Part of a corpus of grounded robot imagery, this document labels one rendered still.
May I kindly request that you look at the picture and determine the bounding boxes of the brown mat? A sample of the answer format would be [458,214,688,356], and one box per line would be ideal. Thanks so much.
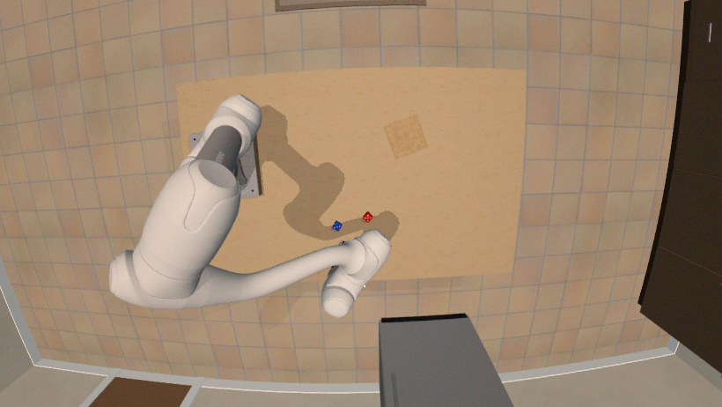
[384,115,428,159]

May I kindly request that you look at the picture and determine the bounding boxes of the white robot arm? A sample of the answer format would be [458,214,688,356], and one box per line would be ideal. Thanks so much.
[109,94,391,318]

